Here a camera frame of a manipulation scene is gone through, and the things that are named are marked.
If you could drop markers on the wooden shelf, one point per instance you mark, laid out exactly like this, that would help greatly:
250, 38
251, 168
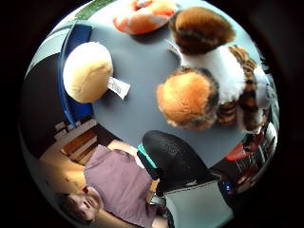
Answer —
79, 144

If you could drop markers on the cream round plush toy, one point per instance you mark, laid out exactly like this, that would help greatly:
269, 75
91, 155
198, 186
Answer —
87, 71

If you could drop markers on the red chair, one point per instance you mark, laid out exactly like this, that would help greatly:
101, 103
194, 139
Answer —
237, 153

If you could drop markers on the blue chair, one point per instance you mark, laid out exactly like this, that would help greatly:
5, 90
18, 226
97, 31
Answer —
77, 36

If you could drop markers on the the person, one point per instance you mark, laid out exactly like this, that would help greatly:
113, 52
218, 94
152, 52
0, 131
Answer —
122, 186

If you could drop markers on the green mat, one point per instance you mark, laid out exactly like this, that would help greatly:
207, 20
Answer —
91, 9

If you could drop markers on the tiger plush toy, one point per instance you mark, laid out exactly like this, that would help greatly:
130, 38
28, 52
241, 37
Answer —
221, 72

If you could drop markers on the orange and white plush toy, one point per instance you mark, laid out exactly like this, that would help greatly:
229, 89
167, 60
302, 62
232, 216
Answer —
142, 19

